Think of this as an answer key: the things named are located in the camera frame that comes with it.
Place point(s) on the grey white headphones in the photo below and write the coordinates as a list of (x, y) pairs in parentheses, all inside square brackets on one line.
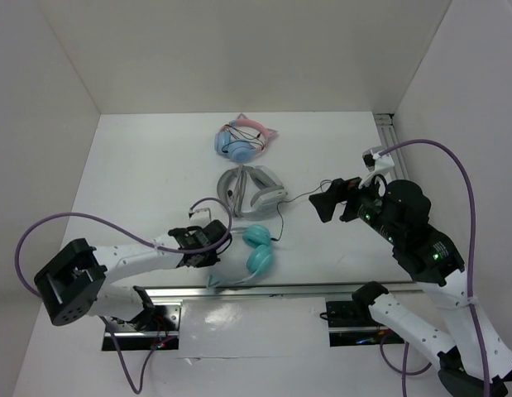
[(251, 192)]

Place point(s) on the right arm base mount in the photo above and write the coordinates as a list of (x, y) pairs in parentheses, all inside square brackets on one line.
[(349, 327)]

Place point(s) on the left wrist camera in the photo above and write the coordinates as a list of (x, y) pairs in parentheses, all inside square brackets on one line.
[(200, 217)]

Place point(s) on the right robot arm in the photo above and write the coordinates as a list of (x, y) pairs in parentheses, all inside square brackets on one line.
[(470, 357)]

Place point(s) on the aluminium side rail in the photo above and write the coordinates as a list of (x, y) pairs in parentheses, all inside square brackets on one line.
[(385, 127)]

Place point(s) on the aluminium front rail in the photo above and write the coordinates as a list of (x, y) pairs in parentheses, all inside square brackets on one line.
[(255, 291)]

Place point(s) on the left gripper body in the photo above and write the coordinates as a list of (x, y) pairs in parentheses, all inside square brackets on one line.
[(209, 260)]

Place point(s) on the teal cat-ear headphones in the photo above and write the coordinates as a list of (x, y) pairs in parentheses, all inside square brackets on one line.
[(261, 259)]

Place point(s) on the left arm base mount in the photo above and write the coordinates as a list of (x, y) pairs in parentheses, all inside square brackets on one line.
[(161, 331)]

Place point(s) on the pink blue cat-ear headphones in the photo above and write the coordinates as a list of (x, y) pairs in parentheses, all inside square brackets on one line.
[(242, 138)]

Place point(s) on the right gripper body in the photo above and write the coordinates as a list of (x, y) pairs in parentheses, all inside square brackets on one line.
[(362, 202)]

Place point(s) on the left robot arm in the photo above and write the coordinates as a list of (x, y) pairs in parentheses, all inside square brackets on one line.
[(80, 279)]

